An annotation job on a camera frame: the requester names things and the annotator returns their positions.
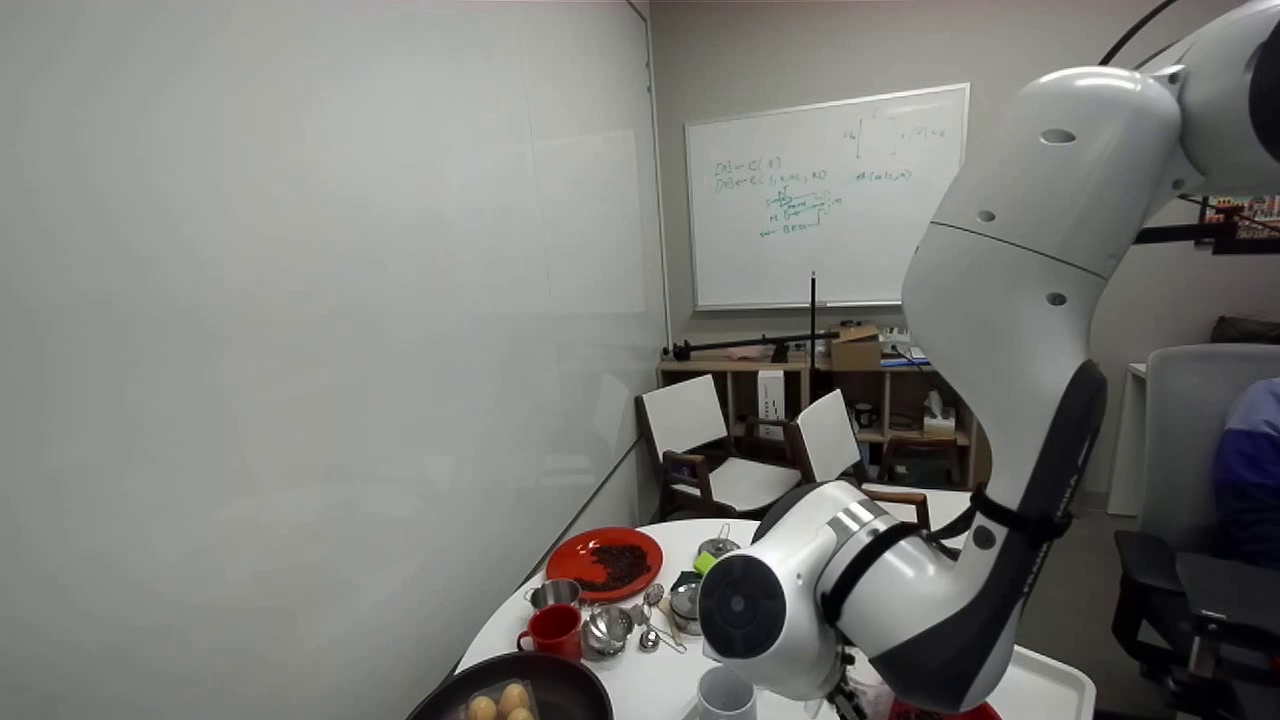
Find thin black pole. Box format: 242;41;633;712
802;269;823;403

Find grey office chair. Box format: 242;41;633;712
1104;341;1280;534

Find red cup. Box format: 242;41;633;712
513;600;586;668

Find steel pot with lid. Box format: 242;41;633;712
661;567;713;633

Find white plastic tray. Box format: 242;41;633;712
992;643;1100;720

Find cardboard box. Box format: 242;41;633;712
826;319;888;372

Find dark food pile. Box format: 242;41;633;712
582;534;652;592

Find person in blue shirt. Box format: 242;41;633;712
1207;372;1280;573

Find wooden shelf unit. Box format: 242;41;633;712
656;347;997;524

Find small steel bowl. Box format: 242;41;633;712
578;605;637;661

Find wall whiteboard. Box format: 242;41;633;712
684;79;975;317

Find red plate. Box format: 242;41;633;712
540;524;666;609

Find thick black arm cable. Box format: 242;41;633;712
1095;0;1184;66

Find steel cup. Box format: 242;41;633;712
522;575;586;615

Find black frying pan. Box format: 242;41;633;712
409;648;617;720

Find wooden chair white cushions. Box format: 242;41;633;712
793;383;935;530
637;372;802;524

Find white mug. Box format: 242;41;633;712
684;661;762;720

